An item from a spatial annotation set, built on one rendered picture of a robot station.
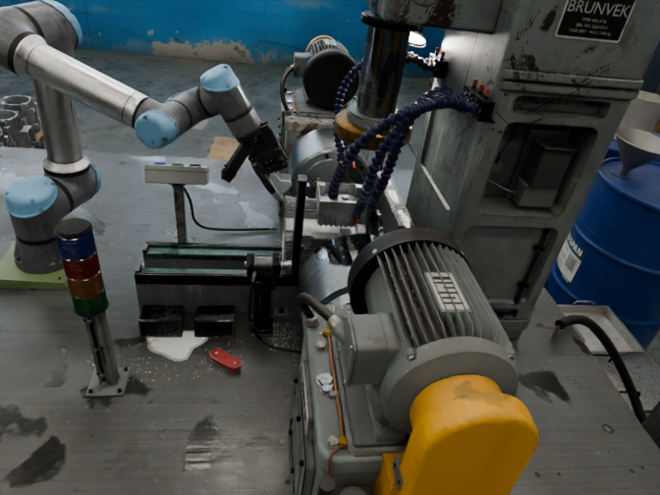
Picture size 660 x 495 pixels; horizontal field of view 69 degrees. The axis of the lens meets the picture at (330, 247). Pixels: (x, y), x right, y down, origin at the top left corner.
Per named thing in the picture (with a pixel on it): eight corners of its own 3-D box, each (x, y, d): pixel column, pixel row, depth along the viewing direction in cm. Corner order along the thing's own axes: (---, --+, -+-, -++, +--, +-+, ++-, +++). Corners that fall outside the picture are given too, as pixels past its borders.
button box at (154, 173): (208, 182, 146) (208, 164, 145) (206, 185, 139) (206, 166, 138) (149, 180, 143) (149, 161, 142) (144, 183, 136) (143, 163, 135)
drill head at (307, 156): (352, 178, 179) (361, 112, 165) (368, 232, 150) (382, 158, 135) (284, 174, 175) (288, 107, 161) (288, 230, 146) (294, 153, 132)
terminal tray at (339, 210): (358, 207, 130) (362, 184, 126) (364, 229, 121) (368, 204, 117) (314, 204, 128) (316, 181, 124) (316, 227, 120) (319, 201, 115)
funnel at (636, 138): (630, 178, 236) (654, 129, 222) (661, 202, 217) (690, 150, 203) (582, 175, 233) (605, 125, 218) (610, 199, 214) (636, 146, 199)
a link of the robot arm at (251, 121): (223, 127, 110) (226, 114, 116) (234, 143, 112) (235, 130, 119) (252, 113, 109) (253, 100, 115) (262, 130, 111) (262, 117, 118)
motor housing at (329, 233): (349, 245, 142) (358, 188, 131) (357, 286, 126) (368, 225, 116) (281, 242, 139) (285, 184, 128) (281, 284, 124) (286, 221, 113)
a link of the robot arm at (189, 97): (148, 107, 108) (187, 91, 104) (174, 92, 117) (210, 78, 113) (166, 139, 111) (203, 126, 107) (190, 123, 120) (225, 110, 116)
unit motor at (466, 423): (413, 398, 96) (472, 218, 72) (471, 587, 69) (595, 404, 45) (285, 401, 92) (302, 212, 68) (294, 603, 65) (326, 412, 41)
